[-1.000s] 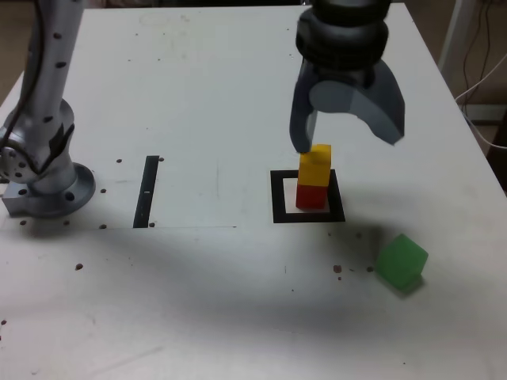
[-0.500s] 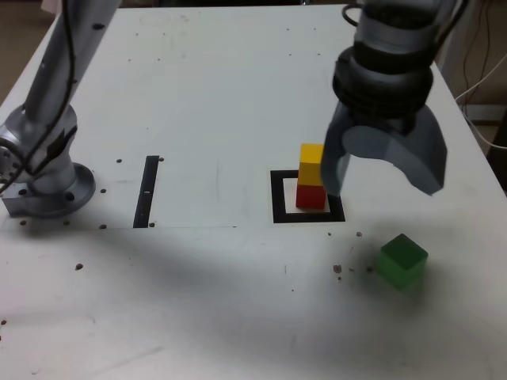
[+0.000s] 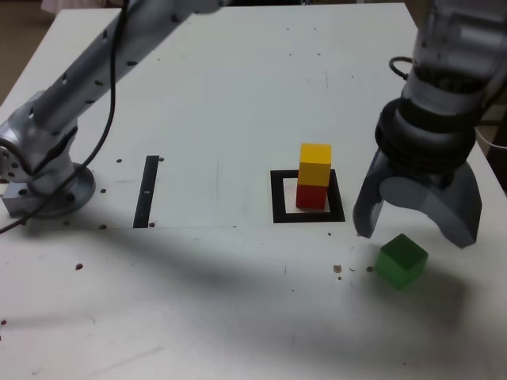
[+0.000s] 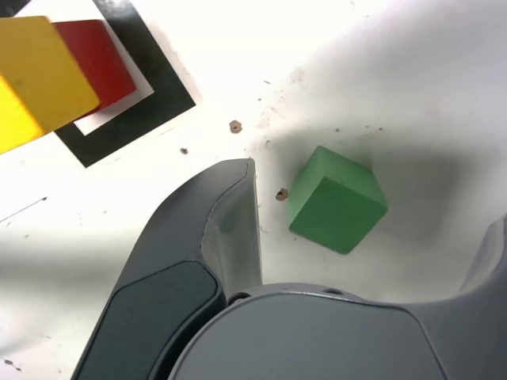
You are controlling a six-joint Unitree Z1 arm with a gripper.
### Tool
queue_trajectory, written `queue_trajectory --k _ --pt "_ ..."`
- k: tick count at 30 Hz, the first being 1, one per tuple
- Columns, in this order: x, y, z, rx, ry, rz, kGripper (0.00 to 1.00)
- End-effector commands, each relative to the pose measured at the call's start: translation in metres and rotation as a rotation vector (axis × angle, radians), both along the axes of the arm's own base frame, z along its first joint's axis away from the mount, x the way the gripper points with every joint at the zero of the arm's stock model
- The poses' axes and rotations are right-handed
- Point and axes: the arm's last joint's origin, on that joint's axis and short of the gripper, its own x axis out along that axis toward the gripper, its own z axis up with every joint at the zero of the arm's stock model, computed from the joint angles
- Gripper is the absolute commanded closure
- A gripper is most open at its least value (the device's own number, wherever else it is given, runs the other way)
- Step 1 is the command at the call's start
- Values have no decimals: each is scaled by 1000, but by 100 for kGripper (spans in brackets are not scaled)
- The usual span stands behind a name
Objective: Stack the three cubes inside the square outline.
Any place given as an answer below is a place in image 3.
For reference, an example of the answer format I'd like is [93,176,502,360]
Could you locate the yellow cube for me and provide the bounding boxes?
[296,142,333,188]

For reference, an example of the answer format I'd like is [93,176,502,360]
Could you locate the green cube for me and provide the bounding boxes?
[374,233,429,292]

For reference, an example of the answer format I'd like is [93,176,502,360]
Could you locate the white cable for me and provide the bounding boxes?
[475,125,507,150]

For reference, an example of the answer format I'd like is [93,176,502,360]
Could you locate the black tape square outline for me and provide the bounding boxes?
[269,169,346,225]

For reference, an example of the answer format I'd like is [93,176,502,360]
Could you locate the black tape strip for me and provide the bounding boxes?
[132,155,160,230]

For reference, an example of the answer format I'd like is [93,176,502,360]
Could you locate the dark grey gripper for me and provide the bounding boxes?
[353,150,484,249]

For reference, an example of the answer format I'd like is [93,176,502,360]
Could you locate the red cube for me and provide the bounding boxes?
[295,182,329,211]

